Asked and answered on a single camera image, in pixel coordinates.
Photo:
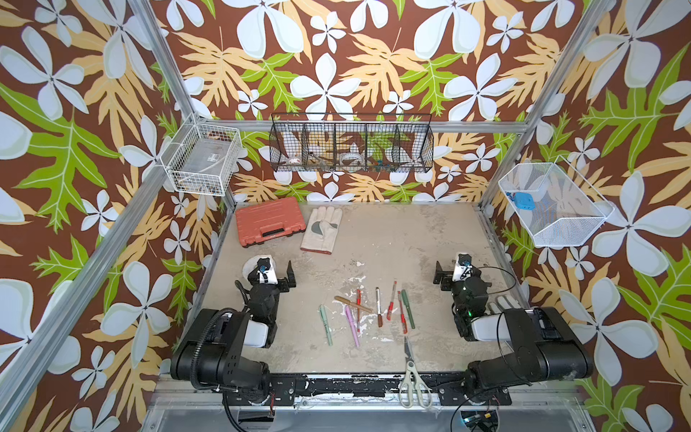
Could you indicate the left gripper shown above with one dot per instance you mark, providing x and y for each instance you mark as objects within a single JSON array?
[{"x": 282, "y": 283}]

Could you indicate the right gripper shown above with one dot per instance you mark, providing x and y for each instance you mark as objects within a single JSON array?
[{"x": 446, "y": 278}]

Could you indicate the dark green pen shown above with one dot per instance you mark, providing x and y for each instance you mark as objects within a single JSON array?
[{"x": 406, "y": 303}]

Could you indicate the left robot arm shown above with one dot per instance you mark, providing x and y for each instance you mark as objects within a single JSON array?
[{"x": 210, "y": 354}]

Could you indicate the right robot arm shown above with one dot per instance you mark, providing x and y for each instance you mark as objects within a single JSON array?
[{"x": 543, "y": 346}]

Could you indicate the brown gold pen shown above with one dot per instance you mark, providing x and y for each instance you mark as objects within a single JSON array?
[{"x": 353, "y": 304}]

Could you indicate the clear red-capped pen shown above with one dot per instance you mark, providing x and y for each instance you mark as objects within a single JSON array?
[{"x": 392, "y": 301}]

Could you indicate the pink pen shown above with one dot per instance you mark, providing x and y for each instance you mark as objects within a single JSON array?
[{"x": 352, "y": 325}]

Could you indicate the red gel pen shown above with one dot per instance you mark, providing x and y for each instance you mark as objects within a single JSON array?
[{"x": 358, "y": 302}]

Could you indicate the light green pen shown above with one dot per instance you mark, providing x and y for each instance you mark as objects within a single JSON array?
[{"x": 325, "y": 321}]

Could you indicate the white tape roll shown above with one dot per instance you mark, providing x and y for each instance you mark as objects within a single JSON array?
[{"x": 250, "y": 267}]

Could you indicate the beige work glove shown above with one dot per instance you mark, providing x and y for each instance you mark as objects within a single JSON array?
[{"x": 322, "y": 230}]

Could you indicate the red plastic tool case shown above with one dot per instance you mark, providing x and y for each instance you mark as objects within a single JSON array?
[{"x": 270, "y": 220}]

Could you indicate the blue object in basket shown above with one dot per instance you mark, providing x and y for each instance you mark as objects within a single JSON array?
[{"x": 523, "y": 201}]

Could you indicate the white mesh basket right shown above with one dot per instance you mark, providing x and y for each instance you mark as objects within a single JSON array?
[{"x": 569, "y": 209}]

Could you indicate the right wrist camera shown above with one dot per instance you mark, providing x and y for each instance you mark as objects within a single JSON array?
[{"x": 463, "y": 268}]

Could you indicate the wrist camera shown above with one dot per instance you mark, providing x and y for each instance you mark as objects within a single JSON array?
[
  {"x": 463, "y": 268},
  {"x": 265, "y": 272}
]

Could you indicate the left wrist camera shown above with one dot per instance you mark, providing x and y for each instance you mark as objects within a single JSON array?
[{"x": 265, "y": 272}]

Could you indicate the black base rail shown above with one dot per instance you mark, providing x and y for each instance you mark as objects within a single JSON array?
[{"x": 448, "y": 388}]

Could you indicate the white handled scissors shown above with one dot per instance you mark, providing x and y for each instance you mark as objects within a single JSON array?
[{"x": 412, "y": 387}]

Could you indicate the black wire basket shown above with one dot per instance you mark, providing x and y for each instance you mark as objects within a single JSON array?
[{"x": 379, "y": 142}]

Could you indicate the white wire basket left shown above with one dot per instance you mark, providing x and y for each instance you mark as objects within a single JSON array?
[{"x": 201, "y": 158}]

